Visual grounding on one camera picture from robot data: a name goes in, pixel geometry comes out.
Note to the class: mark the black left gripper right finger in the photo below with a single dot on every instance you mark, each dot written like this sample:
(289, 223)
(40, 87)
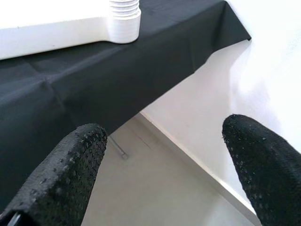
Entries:
(265, 169)

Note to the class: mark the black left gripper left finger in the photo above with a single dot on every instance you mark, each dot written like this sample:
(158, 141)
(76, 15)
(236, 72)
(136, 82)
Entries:
(56, 179)

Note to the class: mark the white plastic table top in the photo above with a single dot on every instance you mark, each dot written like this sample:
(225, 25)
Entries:
(58, 30)

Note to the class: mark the white plastic table leg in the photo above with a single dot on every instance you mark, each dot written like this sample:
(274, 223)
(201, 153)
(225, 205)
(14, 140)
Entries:
(124, 7)

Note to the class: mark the metal table leg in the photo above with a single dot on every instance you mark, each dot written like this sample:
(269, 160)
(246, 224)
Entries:
(118, 150)

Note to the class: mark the black tablecloth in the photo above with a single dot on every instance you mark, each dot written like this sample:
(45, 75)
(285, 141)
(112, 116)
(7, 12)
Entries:
(117, 70)

